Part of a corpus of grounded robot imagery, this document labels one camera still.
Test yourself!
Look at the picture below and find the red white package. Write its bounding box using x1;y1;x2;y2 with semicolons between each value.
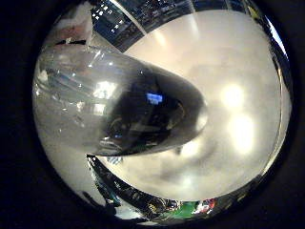
196;198;217;215

